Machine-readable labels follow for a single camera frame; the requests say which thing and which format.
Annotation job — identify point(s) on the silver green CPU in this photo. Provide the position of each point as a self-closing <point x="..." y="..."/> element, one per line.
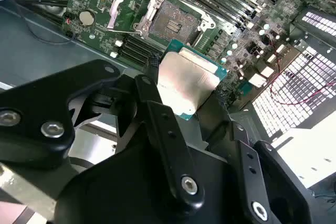
<point x="183" y="82"/>

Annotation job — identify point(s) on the metal socket cover frame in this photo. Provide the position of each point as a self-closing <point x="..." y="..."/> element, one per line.
<point x="114" y="14"/>

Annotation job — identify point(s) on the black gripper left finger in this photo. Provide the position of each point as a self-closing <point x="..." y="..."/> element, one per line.
<point x="31" y="103"/>

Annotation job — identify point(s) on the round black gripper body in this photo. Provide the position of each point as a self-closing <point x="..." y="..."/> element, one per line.
<point x="126" y="195"/>

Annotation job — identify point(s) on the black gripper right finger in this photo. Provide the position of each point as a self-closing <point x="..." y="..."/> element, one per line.
<point x="249" y="171"/>

